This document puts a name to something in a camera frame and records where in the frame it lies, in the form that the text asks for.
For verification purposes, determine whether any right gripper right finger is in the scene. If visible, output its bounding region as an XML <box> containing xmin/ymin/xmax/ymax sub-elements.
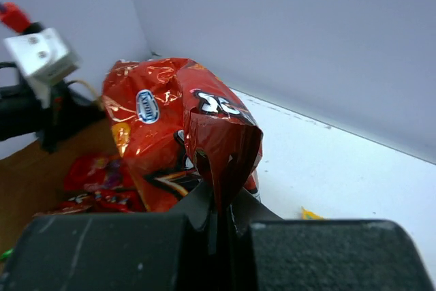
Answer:
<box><xmin>227</xmin><ymin>190</ymin><xmax>435</xmax><ymax>290</ymax></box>

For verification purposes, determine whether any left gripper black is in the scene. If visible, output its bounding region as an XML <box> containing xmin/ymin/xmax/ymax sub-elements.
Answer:
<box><xmin>1</xmin><ymin>71</ymin><xmax>105</xmax><ymax>153</ymax></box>

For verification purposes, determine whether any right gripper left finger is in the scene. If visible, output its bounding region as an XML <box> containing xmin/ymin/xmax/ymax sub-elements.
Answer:
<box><xmin>1</xmin><ymin>183</ymin><xmax>215</xmax><ymax>290</ymax></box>

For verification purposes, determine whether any yellow M&M candy pack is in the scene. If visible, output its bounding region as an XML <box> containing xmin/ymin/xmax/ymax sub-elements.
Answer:
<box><xmin>301</xmin><ymin>207</ymin><xmax>324</xmax><ymax>220</ymax></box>

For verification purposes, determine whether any brown paper bag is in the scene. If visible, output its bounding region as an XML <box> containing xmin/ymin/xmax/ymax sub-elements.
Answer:
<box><xmin>1</xmin><ymin>119</ymin><xmax>117</xmax><ymax>254</ymax></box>

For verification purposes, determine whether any red Skittles candy pack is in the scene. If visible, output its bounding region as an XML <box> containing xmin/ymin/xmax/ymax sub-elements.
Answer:
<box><xmin>34</xmin><ymin>153</ymin><xmax>146</xmax><ymax>217</ymax></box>

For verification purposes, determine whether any red Doritos chip bag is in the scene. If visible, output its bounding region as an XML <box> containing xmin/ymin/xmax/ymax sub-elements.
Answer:
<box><xmin>102</xmin><ymin>57</ymin><xmax>263</xmax><ymax>212</ymax></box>

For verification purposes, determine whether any green chip bag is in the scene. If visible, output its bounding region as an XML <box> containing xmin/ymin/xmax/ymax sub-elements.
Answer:
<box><xmin>0</xmin><ymin>248</ymin><xmax>14</xmax><ymax>262</ymax></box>

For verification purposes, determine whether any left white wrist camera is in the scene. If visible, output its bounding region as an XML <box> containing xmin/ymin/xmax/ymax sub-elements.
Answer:
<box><xmin>0</xmin><ymin>1</ymin><xmax>82</xmax><ymax>108</ymax></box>

